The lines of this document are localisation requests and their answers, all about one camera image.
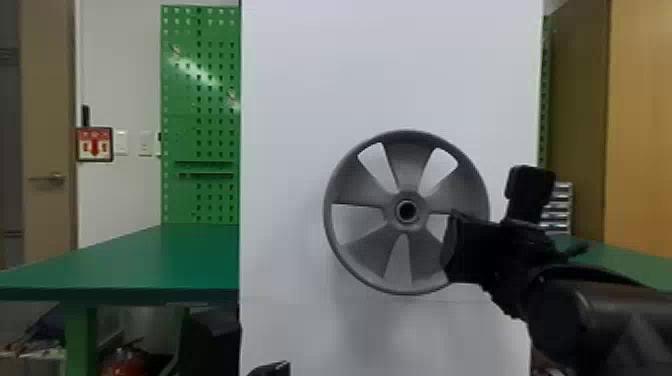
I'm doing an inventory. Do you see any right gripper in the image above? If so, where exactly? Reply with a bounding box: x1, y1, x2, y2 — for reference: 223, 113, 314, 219
442, 208, 590, 323

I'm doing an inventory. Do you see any grey wheel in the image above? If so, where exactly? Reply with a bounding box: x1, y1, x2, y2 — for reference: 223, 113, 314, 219
322, 128, 492, 297

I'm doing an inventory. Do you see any white panel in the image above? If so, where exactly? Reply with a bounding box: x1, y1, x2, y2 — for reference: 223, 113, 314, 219
239, 0, 545, 376

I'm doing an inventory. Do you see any white drawer cabinet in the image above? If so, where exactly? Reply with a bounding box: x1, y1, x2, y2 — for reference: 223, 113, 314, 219
538, 180, 575, 236

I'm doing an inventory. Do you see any red fire extinguisher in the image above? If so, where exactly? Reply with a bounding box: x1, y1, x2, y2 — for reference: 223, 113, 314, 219
98, 343, 151, 376

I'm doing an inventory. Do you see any beige door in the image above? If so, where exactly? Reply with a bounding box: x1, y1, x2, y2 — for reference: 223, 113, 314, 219
17, 0, 79, 265

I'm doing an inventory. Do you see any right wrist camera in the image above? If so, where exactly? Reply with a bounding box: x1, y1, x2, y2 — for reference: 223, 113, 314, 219
502, 164, 557, 225

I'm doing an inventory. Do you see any red wall sign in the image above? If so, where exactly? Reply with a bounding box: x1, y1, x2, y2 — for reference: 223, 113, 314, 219
75, 126, 115, 163

